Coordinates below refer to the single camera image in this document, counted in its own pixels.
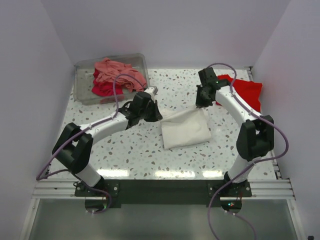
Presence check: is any bright red folded t shirt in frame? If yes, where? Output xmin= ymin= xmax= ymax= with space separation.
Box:
xmin=214 ymin=74 xmax=264 ymax=112

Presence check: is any white printed t shirt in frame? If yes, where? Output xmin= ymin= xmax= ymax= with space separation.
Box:
xmin=160 ymin=106 xmax=212 ymax=150

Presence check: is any dark red t shirt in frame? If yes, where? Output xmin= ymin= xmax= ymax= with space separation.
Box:
xmin=91 ymin=68 xmax=119 ymax=97

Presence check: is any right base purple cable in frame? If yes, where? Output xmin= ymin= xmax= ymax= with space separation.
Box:
xmin=206 ymin=162 xmax=258 ymax=240

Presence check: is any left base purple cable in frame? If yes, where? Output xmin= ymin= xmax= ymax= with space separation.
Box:
xmin=84 ymin=186 xmax=113 ymax=215

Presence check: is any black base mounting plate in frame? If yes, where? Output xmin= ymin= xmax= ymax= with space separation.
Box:
xmin=74 ymin=178 xmax=253 ymax=208

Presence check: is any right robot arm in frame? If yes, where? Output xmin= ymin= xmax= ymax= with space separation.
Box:
xmin=195 ymin=67 xmax=274 ymax=197

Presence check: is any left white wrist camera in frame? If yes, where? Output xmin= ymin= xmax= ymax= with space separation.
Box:
xmin=144 ymin=86 xmax=158 ymax=95

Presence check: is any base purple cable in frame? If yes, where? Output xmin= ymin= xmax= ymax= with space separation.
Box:
xmin=84 ymin=186 xmax=113 ymax=215
xmin=206 ymin=162 xmax=258 ymax=240

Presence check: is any clear plastic bin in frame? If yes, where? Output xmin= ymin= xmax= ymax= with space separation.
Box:
xmin=73 ymin=53 xmax=150 ymax=105

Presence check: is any pink t shirt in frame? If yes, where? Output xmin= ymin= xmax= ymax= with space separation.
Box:
xmin=92 ymin=57 xmax=147 ymax=97

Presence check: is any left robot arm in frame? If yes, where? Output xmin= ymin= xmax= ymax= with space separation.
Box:
xmin=52 ymin=88 xmax=163 ymax=196

